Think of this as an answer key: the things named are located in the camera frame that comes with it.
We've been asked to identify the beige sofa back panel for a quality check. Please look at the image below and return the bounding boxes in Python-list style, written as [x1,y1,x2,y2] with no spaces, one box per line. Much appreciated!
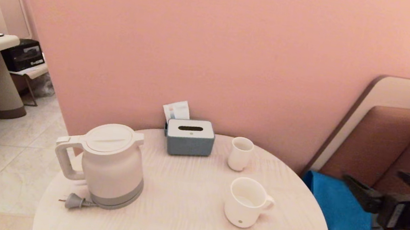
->
[301,66,410,190]

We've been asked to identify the black box appliance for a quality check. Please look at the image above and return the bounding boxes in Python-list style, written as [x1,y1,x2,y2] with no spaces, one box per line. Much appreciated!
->
[0,36,48,77]

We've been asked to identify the white electric kettle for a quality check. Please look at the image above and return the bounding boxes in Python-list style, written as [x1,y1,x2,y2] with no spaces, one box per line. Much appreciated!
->
[48,116,152,211]

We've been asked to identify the clear plastic bag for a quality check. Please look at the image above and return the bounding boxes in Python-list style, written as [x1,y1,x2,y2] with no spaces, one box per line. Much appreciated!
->
[29,71,58,100]

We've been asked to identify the blue-grey tissue box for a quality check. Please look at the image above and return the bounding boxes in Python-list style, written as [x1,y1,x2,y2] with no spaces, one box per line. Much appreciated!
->
[162,116,217,161]

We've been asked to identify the grey round kettle base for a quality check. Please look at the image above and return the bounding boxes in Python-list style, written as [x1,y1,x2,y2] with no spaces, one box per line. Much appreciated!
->
[90,187,143,214]

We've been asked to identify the white paper packets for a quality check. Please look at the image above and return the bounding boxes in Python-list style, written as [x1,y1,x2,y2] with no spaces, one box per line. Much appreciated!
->
[161,98,193,125]

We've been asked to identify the white ribbed mug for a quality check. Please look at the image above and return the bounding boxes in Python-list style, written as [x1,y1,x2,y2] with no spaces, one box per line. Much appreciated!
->
[222,175,278,230]

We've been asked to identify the grey power plug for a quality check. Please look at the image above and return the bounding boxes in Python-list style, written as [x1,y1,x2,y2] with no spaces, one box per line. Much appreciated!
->
[58,191,98,213]

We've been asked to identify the blue folded cloth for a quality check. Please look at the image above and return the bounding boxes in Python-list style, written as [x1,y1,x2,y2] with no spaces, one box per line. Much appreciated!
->
[295,170,378,230]

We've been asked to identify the small white stool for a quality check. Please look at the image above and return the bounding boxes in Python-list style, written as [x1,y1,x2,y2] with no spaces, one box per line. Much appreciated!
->
[5,60,50,109]

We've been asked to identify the white handleless cup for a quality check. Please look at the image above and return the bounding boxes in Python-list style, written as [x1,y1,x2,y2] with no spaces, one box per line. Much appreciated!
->
[226,135,255,173]

